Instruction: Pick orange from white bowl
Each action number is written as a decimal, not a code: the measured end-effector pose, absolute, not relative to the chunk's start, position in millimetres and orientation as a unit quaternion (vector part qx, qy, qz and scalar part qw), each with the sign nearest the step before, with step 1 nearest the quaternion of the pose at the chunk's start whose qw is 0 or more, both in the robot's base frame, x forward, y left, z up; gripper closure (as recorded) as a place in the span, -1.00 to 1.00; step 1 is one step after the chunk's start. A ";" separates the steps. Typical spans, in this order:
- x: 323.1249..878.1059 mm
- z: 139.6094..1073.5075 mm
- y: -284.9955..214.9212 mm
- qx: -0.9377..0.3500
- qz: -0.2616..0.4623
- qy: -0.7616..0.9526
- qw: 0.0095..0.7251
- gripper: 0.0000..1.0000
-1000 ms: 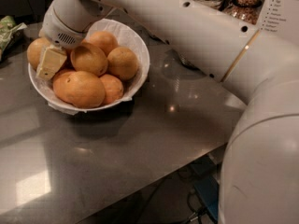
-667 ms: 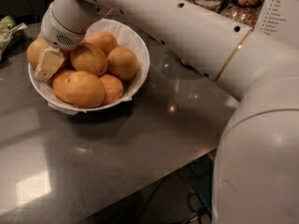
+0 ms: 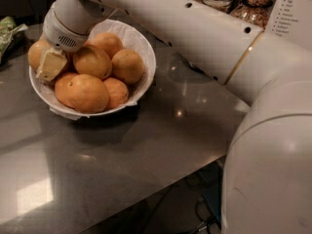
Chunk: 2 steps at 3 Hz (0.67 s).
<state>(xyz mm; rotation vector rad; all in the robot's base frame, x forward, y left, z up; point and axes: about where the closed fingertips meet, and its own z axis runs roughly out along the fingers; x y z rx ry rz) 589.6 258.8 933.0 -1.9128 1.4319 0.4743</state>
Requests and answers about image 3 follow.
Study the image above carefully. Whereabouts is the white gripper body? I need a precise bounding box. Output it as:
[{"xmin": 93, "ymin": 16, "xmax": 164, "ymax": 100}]
[{"xmin": 43, "ymin": 8, "xmax": 93, "ymax": 53}]

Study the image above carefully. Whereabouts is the glass cereal jar right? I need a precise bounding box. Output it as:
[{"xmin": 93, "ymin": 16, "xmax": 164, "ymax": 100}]
[{"xmin": 230, "ymin": 0, "xmax": 273, "ymax": 28}]

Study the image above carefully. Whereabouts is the orange front right small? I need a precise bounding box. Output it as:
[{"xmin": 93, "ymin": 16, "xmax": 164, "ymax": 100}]
[{"xmin": 103, "ymin": 78, "xmax": 129, "ymax": 109}]

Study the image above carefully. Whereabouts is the orange front large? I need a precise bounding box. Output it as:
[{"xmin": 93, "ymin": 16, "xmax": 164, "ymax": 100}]
[{"xmin": 68, "ymin": 74, "xmax": 109, "ymax": 113}]

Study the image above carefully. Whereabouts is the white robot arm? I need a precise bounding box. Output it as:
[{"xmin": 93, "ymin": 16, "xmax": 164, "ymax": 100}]
[{"xmin": 43, "ymin": 0, "xmax": 312, "ymax": 234}]

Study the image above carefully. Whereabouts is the white bowl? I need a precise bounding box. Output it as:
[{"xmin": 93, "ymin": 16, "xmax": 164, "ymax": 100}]
[{"xmin": 29, "ymin": 19, "xmax": 156, "ymax": 120}]

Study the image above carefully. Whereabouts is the orange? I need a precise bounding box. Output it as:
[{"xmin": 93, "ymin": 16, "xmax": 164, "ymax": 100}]
[
  {"xmin": 112, "ymin": 49, "xmax": 144, "ymax": 85},
  {"xmin": 27, "ymin": 39, "xmax": 52, "ymax": 72},
  {"xmin": 55, "ymin": 72, "xmax": 77, "ymax": 108},
  {"xmin": 93, "ymin": 32, "xmax": 123, "ymax": 59},
  {"xmin": 73, "ymin": 45, "xmax": 112, "ymax": 80}
]

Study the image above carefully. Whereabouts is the white paper bowl liner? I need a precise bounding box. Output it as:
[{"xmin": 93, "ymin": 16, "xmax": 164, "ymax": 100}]
[{"xmin": 49, "ymin": 19, "xmax": 156, "ymax": 121}]

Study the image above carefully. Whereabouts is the blue robot base panel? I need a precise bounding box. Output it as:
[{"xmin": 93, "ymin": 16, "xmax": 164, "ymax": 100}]
[{"xmin": 195, "ymin": 165, "xmax": 222, "ymax": 229}]

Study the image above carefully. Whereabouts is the allergen info sign card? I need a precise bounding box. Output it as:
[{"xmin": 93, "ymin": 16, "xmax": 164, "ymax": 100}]
[{"xmin": 266, "ymin": 0, "xmax": 312, "ymax": 50}]

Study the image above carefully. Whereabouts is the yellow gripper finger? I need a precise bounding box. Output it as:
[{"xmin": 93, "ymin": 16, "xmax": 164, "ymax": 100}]
[{"xmin": 36, "ymin": 47, "xmax": 68, "ymax": 81}]

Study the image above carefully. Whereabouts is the green snack packet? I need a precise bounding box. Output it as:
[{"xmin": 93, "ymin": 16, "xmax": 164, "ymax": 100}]
[{"xmin": 0, "ymin": 17, "xmax": 27, "ymax": 63}]

